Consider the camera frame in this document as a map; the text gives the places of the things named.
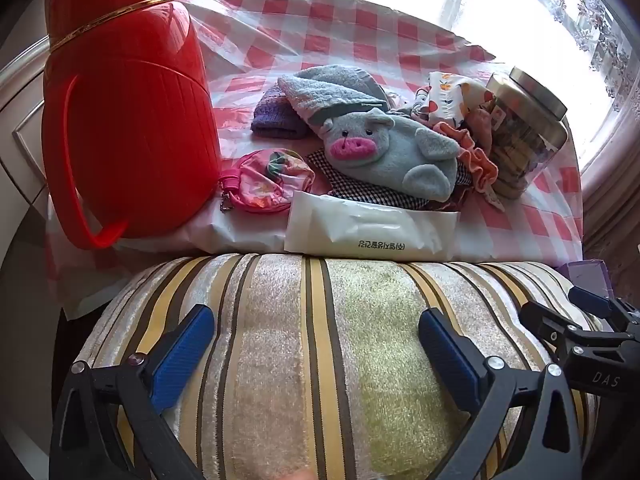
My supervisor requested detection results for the purple cardboard box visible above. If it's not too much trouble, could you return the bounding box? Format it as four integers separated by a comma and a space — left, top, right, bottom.
557, 258, 612, 301

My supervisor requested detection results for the white wipes packet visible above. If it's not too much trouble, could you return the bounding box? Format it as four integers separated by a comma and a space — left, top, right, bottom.
284, 190, 461, 263

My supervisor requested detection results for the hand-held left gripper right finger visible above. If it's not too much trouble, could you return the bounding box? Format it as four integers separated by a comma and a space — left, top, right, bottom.
418, 307, 583, 480

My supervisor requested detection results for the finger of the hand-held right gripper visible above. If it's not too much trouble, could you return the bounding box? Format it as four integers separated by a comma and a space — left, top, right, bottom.
520, 301, 608, 359
567, 286, 640, 332

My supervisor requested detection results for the striped velvet cushion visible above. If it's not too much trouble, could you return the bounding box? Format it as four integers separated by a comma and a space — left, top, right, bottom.
75, 254, 601, 480

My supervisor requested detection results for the houndstooth cloth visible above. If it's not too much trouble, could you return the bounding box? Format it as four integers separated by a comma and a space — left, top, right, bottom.
306, 150, 473, 211

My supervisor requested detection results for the purple towel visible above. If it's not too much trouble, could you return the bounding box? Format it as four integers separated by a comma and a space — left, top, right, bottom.
250, 85, 311, 141

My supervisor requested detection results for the white cabinet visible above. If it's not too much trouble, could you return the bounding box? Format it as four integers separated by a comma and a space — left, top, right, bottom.
0, 35, 56, 281

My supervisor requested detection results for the grey plush pig pouch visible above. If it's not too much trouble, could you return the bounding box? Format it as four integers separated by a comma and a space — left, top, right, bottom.
309, 108, 462, 198

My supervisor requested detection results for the grey-blue towel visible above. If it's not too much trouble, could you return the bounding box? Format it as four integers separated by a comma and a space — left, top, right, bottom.
277, 64, 388, 126

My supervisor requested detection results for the pink scrunchie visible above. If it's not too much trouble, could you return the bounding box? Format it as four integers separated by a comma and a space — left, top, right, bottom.
432, 110, 501, 196

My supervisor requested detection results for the red plastic thermos jug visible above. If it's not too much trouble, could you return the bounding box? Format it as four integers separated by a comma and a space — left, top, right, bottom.
41, 0, 223, 250

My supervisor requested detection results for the glass jar with metal lid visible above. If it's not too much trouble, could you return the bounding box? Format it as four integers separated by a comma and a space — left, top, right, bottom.
482, 66, 570, 200

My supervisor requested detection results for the white lace curtain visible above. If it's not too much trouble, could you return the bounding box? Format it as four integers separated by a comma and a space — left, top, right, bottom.
440, 0, 636, 111

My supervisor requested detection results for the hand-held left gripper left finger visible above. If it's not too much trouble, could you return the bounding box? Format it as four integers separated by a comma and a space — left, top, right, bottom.
50, 304, 216, 480

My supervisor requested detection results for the red white checkered tablecloth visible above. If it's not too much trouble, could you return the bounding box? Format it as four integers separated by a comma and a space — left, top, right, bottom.
45, 0, 586, 321

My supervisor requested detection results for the pink floral coin purse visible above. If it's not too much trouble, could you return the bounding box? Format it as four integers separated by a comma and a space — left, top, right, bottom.
219, 148, 316, 215

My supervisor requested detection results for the mauve drape curtain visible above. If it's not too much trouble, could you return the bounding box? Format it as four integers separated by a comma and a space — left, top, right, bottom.
580, 95, 640, 261

